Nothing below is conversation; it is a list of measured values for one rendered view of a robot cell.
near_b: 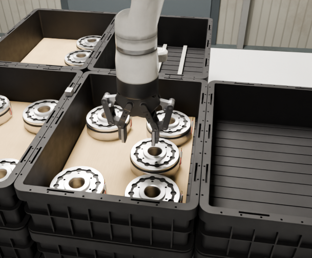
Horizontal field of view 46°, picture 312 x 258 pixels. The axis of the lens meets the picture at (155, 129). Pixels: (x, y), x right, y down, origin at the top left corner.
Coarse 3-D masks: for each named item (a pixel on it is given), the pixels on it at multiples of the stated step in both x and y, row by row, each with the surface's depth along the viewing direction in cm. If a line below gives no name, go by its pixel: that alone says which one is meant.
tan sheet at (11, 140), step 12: (12, 108) 94; (24, 108) 94; (12, 120) 90; (0, 132) 86; (12, 132) 86; (24, 132) 86; (0, 144) 82; (12, 144) 82; (24, 144) 82; (0, 156) 79; (12, 156) 79
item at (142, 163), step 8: (136, 144) 78; (144, 144) 78; (160, 144) 78; (168, 144) 78; (136, 152) 76; (168, 152) 76; (176, 152) 76; (136, 160) 74; (144, 160) 74; (160, 160) 74; (168, 160) 74; (176, 160) 74; (144, 168) 72; (152, 168) 72; (160, 168) 72; (168, 168) 72
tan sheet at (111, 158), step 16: (144, 128) 87; (80, 144) 82; (96, 144) 82; (112, 144) 82; (128, 144) 82; (80, 160) 78; (96, 160) 78; (112, 160) 78; (128, 160) 78; (112, 176) 75; (128, 176) 75; (176, 176) 75; (112, 192) 71
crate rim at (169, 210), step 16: (80, 80) 85; (160, 80) 86; (176, 80) 86; (192, 80) 85; (64, 112) 75; (48, 128) 71; (32, 160) 64; (192, 176) 60; (16, 192) 59; (32, 192) 58; (48, 192) 58; (64, 192) 58; (80, 192) 58; (192, 192) 58; (96, 208) 58; (112, 208) 57; (128, 208) 57; (144, 208) 56; (160, 208) 55; (176, 208) 55; (192, 208) 55
